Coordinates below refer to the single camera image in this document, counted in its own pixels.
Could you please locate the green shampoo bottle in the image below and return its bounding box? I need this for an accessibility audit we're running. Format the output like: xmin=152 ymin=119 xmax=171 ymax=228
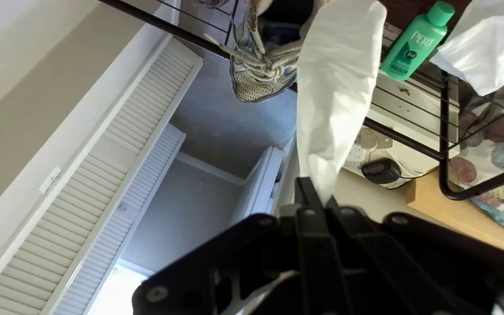
xmin=377 ymin=0 xmax=458 ymax=83

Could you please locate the white paper napkin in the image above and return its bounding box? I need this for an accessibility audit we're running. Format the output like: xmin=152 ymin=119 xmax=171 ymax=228
xmin=293 ymin=0 xmax=388 ymax=203

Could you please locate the white louvered closet door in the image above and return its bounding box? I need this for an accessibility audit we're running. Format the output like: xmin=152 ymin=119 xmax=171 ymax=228
xmin=52 ymin=121 xmax=187 ymax=315
xmin=0 ymin=34 xmax=204 ymax=315

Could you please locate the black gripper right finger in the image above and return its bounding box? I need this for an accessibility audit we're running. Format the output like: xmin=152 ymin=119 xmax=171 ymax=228
xmin=321 ymin=198 xmax=504 ymax=315

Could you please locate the white blue running sneaker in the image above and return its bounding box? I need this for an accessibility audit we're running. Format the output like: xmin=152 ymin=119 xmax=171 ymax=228
xmin=223 ymin=0 xmax=325 ymax=105

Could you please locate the white nightstand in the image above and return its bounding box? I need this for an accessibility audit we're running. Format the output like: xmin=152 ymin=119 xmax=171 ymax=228
xmin=227 ymin=144 xmax=297 ymax=228

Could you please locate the small black device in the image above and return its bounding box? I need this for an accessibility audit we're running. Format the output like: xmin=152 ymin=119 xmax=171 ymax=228
xmin=360 ymin=156 xmax=404 ymax=186

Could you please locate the black metal shoe rack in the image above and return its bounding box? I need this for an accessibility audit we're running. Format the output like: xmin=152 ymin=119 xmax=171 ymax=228
xmin=99 ymin=0 xmax=504 ymax=203

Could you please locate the large crumpled white napkin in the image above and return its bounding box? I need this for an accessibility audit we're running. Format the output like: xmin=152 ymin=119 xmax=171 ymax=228
xmin=428 ymin=0 xmax=504 ymax=98

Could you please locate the white paper sheet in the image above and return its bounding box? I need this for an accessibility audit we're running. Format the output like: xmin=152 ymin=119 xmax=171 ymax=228
xmin=344 ymin=74 xmax=447 ymax=189

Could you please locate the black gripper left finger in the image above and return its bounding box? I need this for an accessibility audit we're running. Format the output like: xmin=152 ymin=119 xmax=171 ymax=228
xmin=131 ymin=175 xmax=337 ymax=315

